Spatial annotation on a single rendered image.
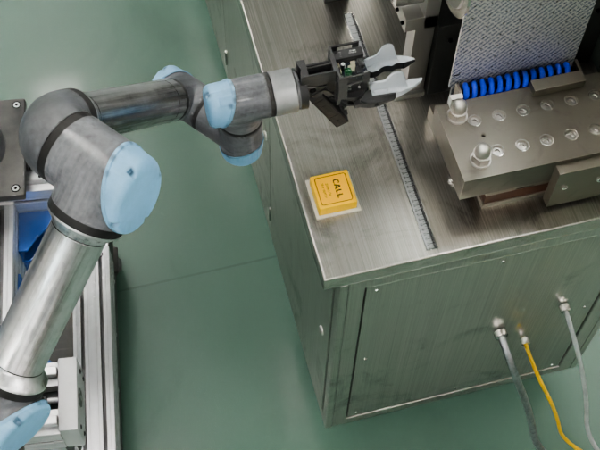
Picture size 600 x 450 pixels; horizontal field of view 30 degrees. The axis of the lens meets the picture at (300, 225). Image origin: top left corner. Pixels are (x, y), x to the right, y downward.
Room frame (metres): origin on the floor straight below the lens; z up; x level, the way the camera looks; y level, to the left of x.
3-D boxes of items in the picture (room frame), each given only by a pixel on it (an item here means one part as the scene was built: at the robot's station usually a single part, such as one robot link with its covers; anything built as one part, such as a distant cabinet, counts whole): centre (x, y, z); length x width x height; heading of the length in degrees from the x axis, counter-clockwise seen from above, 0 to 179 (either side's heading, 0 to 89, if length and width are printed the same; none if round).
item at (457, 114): (1.11, -0.27, 1.05); 0.04 x 0.04 x 0.04
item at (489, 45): (1.21, -0.37, 1.11); 0.23 x 0.01 x 0.18; 106
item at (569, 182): (1.03, -0.48, 0.97); 0.10 x 0.03 x 0.11; 106
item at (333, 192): (1.02, -0.06, 0.91); 0.07 x 0.07 x 0.02; 16
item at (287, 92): (1.10, 0.03, 1.11); 0.08 x 0.05 x 0.08; 16
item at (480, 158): (1.02, -0.30, 1.05); 0.04 x 0.04 x 0.04
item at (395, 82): (1.12, -0.15, 1.12); 0.09 x 0.03 x 0.06; 97
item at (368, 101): (1.11, -0.11, 1.09); 0.09 x 0.05 x 0.02; 97
